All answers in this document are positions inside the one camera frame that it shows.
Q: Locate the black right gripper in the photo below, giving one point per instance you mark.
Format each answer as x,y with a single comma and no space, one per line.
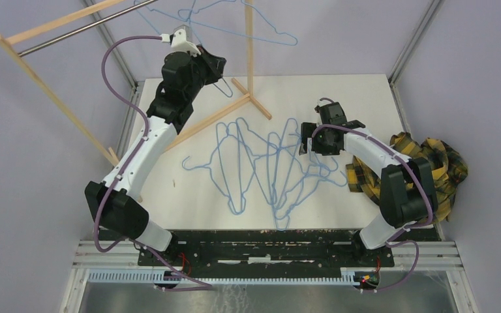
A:
332,150

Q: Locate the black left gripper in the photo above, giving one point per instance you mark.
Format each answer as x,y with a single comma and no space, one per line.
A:
214,64

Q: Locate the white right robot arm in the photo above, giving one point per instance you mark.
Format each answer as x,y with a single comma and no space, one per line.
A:
407,192

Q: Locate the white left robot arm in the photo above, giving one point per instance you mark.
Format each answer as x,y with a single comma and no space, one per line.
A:
112,202

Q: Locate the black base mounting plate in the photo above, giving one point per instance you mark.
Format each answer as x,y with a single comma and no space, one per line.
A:
272,253

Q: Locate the yellow plaid shirt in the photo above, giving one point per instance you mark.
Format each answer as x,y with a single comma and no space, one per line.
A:
447,167

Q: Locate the metal rack rod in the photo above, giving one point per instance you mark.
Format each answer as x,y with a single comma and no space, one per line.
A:
84,28

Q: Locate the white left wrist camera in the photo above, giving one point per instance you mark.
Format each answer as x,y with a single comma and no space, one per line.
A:
181,41

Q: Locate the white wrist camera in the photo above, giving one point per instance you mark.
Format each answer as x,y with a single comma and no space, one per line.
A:
320,108
181,41

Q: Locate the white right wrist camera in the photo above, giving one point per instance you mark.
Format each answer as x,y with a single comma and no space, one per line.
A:
320,108

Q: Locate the white toothed cable strip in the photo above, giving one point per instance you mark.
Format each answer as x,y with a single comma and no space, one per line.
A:
165,277

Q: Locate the aluminium frame rails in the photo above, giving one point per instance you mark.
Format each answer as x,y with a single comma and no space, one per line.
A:
437,283

